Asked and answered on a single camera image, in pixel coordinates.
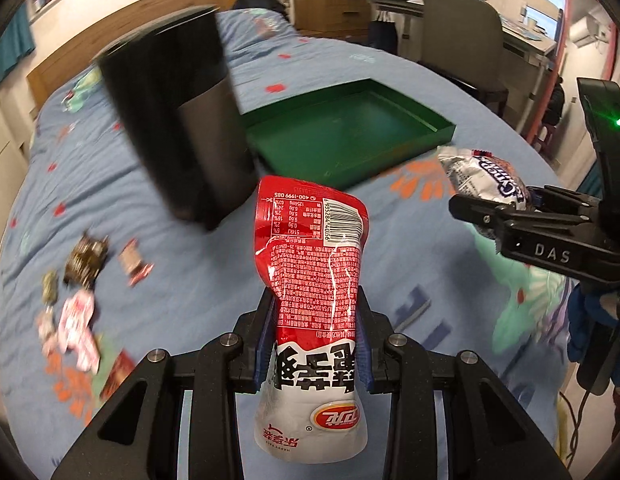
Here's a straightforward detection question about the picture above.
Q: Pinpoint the white blue cookie bag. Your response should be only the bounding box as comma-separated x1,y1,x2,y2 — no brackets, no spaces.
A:
437,146,532,211

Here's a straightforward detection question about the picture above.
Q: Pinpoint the small pink white candy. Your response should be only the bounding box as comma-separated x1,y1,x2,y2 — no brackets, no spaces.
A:
35,306,57,356

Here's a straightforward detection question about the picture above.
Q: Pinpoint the long red white snack packet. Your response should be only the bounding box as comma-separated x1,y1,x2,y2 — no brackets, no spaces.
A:
253,176,368,464

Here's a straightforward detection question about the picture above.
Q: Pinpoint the small red snack packet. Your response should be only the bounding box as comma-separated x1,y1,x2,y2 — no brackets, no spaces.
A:
99,350,136,402

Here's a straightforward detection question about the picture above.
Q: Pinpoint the pink white cartoon packet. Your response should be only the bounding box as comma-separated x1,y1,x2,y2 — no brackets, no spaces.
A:
57,288,100,375

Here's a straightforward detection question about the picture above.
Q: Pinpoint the right gloved hand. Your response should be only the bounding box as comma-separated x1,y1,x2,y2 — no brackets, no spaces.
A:
567,284,620,396

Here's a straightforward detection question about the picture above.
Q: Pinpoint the blue patterned bedspread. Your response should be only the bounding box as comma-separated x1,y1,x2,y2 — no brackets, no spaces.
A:
0,10,570,479

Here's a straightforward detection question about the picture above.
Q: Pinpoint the olive green small candy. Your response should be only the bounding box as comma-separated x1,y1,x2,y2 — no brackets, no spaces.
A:
42,271,58,306

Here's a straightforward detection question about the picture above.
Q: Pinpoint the red white small wrapper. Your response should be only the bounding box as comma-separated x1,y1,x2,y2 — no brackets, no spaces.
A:
118,238,153,287

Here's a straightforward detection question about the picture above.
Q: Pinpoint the brown foil snack bag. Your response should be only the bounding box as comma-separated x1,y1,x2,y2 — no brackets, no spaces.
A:
62,232,109,290

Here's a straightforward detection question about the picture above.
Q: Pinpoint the cluttered desk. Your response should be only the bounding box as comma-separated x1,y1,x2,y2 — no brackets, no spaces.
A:
367,0,555,116

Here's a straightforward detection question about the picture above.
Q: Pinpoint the white air conditioner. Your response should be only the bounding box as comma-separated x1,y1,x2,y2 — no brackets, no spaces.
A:
569,14,610,48

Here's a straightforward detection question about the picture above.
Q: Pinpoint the grey office chair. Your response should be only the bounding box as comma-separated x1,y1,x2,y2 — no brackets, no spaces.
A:
419,0,508,117

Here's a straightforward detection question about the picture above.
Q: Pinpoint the green shallow tray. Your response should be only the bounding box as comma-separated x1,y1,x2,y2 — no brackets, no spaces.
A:
244,79,455,191

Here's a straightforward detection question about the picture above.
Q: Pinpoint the wooden drawer cabinet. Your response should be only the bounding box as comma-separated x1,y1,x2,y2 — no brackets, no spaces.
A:
293,0,372,44

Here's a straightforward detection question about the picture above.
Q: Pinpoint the black grey cylindrical appliance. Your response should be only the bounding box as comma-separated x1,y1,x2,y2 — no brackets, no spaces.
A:
94,6,258,231

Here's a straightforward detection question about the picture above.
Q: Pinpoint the wooden headboard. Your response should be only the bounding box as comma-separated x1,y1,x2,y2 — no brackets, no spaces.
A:
26,0,235,107

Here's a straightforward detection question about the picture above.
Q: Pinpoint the black bag by bed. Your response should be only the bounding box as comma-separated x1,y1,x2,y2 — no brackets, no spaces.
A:
232,0,290,22

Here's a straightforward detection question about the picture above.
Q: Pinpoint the teal left curtain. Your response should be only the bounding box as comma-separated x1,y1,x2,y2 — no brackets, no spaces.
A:
0,3,35,84

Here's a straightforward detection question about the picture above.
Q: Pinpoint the black cable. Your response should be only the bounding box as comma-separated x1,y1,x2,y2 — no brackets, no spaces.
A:
559,389,591,466

